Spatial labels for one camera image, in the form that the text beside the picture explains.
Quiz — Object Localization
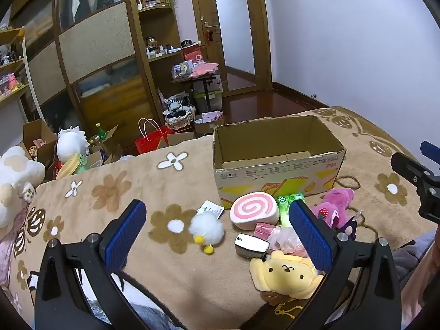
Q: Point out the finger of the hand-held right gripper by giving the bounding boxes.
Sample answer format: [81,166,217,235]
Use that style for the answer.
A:
[391,152,434,193]
[420,140,440,164]

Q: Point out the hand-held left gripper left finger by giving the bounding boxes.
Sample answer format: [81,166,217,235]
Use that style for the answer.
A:
[34,199,148,330]

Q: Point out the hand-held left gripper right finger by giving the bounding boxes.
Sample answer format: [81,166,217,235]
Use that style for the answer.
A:
[289,199,402,330]

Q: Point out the green tissue pack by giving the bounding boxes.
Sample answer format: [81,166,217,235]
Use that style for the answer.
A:
[277,192,306,228]

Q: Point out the pink bear plush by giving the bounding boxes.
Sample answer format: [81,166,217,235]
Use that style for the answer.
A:
[313,188,355,229]

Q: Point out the dark purple plush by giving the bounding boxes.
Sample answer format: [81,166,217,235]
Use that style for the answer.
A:
[339,210,365,239]

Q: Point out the yellow dog plush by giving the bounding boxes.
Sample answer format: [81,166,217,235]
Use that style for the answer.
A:
[249,250,325,317]

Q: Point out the silver and black box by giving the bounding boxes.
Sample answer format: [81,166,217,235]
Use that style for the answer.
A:
[235,233,270,260]

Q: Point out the pink swirl roll cushion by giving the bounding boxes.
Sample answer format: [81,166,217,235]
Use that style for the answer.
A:
[230,191,281,230]

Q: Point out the printed cardboard box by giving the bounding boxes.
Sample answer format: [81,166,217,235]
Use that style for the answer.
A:
[212,115,347,210]

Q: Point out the white fluffy duck plush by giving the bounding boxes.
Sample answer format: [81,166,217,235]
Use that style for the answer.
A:
[188,200,226,255]

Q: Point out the pink plastic bag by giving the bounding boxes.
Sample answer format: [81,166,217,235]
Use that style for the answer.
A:
[266,229,306,257]

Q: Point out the brown floral blanket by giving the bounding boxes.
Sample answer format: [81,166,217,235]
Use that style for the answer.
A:
[0,106,440,330]

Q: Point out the grey cloth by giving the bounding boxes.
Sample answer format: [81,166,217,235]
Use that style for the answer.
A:
[392,230,439,282]

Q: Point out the green frog toy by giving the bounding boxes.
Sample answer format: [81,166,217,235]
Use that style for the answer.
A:
[56,153,90,179]

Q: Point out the open cardboard box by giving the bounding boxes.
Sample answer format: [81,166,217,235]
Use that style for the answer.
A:
[87,125,124,171]
[19,119,58,166]

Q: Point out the red paper bag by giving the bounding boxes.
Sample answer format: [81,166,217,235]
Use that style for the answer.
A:
[135,118,174,155]

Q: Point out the white-haired plush head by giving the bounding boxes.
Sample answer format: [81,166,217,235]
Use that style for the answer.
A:
[56,125,90,164]

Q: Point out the large cream plush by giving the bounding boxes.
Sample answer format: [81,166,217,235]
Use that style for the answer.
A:
[0,145,46,229]

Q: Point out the lace-trimmed basket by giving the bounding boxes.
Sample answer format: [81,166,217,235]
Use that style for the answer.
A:
[164,108,196,130]

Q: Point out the cardboard box with pink items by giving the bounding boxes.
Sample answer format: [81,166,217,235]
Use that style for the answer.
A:
[193,111,225,134]

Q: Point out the clear plastic storage bin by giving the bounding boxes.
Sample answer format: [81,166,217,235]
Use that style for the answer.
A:
[192,89,223,111]

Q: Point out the small dark table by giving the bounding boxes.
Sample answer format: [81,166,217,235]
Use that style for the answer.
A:
[171,72,222,111]

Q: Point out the pink papers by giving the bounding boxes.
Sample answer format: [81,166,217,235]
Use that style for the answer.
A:
[190,62,221,78]

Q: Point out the red box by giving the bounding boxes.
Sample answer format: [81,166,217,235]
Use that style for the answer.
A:
[183,46,204,64]

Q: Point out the wooden wardrobe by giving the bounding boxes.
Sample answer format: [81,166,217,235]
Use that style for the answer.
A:
[9,0,162,134]

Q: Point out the wooden glass door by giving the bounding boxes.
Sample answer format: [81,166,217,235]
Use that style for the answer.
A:
[188,0,272,97]

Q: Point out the wooden corner shelf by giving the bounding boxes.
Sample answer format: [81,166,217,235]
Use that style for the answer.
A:
[132,0,183,111]

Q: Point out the wall shelf with figures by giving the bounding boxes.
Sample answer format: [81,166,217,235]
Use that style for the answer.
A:
[0,26,30,104]

